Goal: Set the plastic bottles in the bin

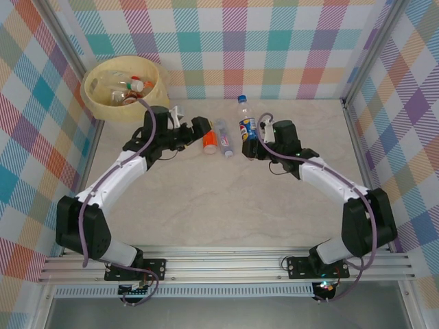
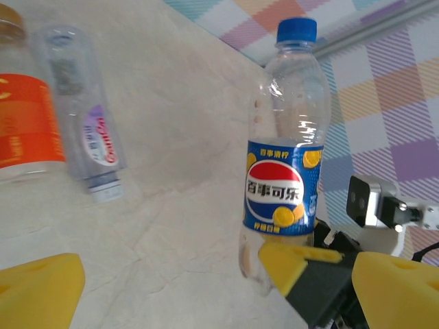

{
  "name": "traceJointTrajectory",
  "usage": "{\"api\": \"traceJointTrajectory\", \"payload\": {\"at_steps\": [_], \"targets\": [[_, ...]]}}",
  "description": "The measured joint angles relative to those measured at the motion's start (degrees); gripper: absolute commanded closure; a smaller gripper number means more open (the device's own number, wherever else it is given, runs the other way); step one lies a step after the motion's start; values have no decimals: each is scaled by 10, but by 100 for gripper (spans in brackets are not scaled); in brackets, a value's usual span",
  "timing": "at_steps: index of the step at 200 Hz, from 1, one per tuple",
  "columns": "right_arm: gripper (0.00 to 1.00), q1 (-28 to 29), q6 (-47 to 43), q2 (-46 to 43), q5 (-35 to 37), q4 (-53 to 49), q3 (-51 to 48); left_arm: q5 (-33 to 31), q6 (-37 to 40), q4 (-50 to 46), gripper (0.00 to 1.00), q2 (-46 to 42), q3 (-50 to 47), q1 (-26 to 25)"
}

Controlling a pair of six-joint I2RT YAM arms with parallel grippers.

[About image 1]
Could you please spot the blue cap blue label bottle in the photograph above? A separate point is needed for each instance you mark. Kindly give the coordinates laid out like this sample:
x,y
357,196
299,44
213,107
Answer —
x,y
247,127

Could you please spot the orange juice bottle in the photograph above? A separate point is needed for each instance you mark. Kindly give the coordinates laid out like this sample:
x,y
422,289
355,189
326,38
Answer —
x,y
210,144

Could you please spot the brown drink bottle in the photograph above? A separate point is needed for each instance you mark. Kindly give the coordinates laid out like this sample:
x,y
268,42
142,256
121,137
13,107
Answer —
x,y
129,99

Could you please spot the white label wide cap bottle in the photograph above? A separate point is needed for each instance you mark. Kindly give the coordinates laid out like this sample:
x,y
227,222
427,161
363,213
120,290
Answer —
x,y
137,84

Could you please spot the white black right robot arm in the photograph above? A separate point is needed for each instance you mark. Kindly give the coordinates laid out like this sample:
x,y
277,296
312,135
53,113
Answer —
x,y
326,178

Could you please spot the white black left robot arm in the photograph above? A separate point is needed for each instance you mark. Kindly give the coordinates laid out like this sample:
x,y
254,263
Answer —
x,y
113,178

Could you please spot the beige round plastic bin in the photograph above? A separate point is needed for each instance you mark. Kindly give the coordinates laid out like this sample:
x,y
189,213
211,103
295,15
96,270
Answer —
x,y
103,113

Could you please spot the clear bottle purple label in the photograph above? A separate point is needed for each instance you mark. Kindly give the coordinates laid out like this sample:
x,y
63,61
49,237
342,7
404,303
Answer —
x,y
224,138

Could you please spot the grey metal panel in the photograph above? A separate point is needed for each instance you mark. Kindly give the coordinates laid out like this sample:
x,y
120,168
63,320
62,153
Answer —
x,y
223,313

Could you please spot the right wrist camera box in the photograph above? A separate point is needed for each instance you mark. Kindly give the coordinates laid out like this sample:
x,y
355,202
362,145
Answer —
x,y
267,132

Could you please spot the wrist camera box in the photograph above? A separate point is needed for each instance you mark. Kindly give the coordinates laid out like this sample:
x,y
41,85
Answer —
x,y
176,114
267,132

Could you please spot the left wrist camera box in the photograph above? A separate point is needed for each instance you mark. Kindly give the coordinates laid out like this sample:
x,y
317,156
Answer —
x,y
176,114

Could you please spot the aluminium frame post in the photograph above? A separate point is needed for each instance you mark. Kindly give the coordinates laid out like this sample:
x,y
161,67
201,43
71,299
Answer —
x,y
68,51
374,44

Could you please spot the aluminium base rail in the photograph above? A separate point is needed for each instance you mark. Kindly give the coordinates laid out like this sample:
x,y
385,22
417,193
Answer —
x,y
223,265

